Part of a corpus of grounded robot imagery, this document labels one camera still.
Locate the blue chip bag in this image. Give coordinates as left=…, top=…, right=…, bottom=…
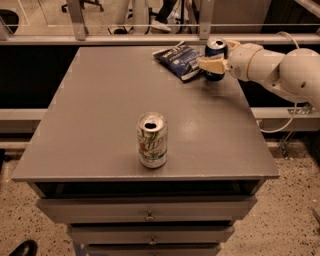
left=152, top=41, right=203, bottom=82

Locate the white sneaker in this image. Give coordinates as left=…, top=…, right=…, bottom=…
left=151, top=20, right=171, bottom=33

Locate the middle grey drawer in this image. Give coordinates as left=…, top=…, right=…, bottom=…
left=68, top=225, right=234, bottom=245

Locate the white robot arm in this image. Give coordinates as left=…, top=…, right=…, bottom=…
left=197, top=41, right=320, bottom=110

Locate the white cable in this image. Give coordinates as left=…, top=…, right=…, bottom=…
left=258, top=30, right=301, bottom=134

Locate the black shoe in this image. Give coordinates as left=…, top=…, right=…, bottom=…
left=9, top=240, right=38, bottom=256

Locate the grey drawer cabinet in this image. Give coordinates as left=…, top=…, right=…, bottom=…
left=13, top=46, right=278, bottom=256

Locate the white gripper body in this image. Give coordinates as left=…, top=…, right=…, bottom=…
left=228, top=43, right=263, bottom=81

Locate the black office chair base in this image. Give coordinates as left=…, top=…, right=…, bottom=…
left=61, top=0, right=104, bottom=13

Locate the blue pepsi can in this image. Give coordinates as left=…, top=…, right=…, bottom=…
left=204, top=38, right=228, bottom=81

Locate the grey drawer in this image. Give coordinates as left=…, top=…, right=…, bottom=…
left=37, top=196, right=257, bottom=224
left=87, top=244, right=221, bottom=256
left=68, top=225, right=234, bottom=245

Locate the metal railing frame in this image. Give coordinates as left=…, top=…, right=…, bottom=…
left=0, top=0, right=320, bottom=45

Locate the top grey drawer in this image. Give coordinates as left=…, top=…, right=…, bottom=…
left=37, top=196, right=257, bottom=224

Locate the white green 7up can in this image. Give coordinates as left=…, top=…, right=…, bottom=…
left=136, top=112, right=168, bottom=168

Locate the bottom grey drawer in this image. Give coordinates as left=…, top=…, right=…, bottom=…
left=87, top=244, right=221, bottom=256

